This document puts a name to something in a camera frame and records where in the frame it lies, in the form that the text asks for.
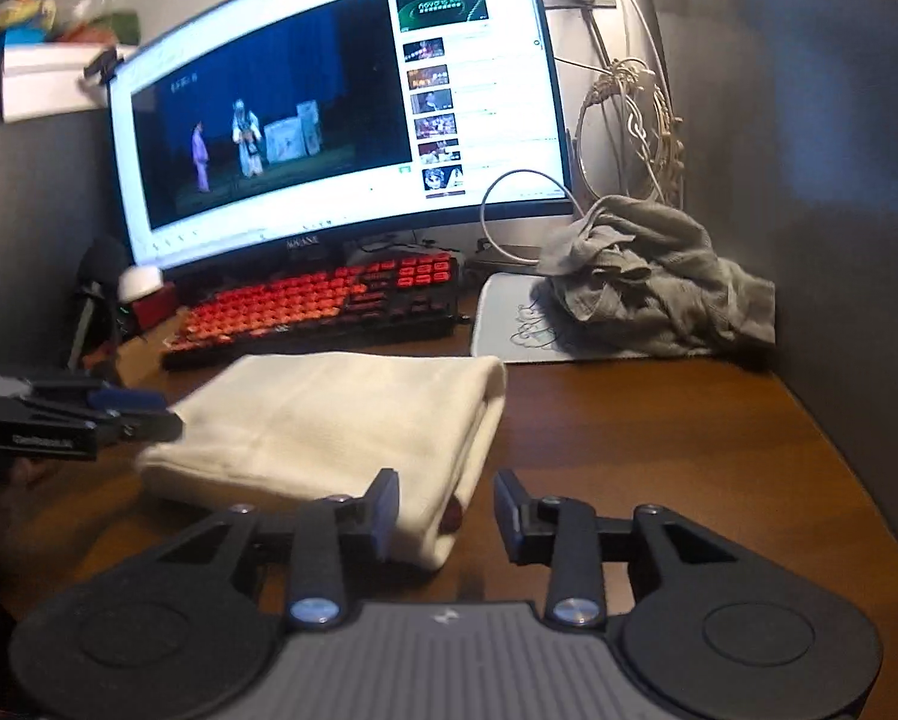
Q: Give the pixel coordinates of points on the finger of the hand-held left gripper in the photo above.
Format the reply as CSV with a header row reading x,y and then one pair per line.
x,y
149,427
111,397

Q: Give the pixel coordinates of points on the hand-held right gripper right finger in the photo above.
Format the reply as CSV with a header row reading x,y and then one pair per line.
x,y
507,517

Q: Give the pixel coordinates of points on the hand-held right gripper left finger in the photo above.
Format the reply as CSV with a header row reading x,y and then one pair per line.
x,y
385,517

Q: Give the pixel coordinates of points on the cream knit vest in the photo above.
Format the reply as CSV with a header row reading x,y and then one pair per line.
x,y
329,420

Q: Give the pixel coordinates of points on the person's left hand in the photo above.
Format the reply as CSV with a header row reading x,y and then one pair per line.
x,y
14,476

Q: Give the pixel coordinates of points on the red box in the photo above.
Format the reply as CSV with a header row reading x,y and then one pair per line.
x,y
155,307

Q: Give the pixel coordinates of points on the white dome lamp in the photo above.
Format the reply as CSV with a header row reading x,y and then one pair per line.
x,y
141,281

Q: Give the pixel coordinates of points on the black microphone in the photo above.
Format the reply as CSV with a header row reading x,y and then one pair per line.
x,y
100,262

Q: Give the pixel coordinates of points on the red and black keyboard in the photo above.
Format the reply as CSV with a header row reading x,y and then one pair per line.
x,y
306,307

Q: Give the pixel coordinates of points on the white printed mouse pad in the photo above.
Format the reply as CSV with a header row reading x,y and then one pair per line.
x,y
509,315

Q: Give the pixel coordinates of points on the grey ribbed garment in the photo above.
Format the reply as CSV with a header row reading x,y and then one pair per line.
x,y
659,277

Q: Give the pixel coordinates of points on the white box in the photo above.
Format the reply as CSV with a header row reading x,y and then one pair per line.
x,y
51,82

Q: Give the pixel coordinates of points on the black webcam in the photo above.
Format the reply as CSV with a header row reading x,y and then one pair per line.
x,y
107,64

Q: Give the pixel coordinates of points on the curved computer monitor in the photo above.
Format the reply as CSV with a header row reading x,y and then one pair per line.
x,y
306,105

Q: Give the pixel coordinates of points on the cream ornate round mirror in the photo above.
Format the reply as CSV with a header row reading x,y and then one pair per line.
x,y
662,142

